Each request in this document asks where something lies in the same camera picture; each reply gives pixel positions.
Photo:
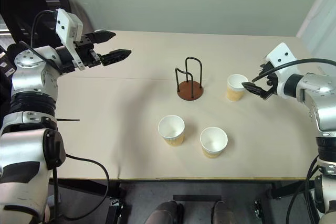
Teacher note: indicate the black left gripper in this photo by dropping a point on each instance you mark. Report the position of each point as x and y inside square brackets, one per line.
[85, 41]

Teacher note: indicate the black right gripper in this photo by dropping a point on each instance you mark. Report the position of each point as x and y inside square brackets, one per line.
[273, 82]

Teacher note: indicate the ribbed paper cup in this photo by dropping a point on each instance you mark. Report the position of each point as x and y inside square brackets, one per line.
[233, 95]
[173, 141]
[210, 153]

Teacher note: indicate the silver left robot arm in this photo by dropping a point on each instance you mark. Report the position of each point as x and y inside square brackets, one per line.
[26, 82]

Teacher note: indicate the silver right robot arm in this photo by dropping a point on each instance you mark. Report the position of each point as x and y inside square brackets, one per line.
[315, 87]

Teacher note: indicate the cream paper cup back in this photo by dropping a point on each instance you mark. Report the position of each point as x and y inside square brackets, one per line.
[190, 91]

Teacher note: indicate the dark object with white labels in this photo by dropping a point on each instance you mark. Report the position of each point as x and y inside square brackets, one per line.
[5, 82]

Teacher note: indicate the black flat bar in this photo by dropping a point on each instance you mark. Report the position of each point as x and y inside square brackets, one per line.
[197, 198]

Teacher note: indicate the dark grey rounded shape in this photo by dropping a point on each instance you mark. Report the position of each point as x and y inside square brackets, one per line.
[224, 213]
[162, 212]

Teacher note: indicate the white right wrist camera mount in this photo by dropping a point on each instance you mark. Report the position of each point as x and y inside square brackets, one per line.
[282, 53]

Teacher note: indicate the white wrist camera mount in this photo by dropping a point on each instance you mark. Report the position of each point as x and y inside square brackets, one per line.
[282, 53]
[64, 27]

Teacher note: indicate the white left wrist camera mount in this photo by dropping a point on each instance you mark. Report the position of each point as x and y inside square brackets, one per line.
[64, 27]

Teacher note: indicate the black metal frame bracket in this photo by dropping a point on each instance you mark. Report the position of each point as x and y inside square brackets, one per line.
[258, 207]
[116, 203]

